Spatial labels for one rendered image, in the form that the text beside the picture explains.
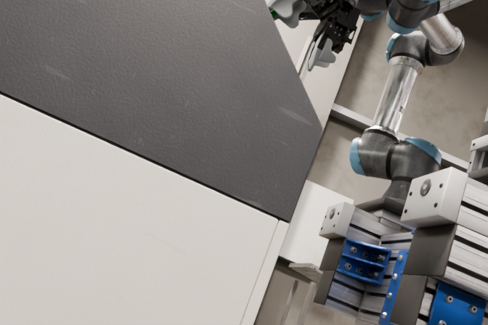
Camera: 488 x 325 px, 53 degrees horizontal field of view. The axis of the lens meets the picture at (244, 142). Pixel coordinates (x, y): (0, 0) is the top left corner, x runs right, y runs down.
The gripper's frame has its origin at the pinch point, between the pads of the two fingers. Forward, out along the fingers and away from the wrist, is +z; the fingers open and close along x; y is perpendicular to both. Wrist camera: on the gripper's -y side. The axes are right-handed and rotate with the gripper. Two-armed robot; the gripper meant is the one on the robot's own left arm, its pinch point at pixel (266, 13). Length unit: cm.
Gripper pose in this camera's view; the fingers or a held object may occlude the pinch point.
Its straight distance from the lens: 106.6
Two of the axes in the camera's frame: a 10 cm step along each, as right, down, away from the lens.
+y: 4.4, 8.3, -3.5
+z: -8.2, 5.3, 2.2
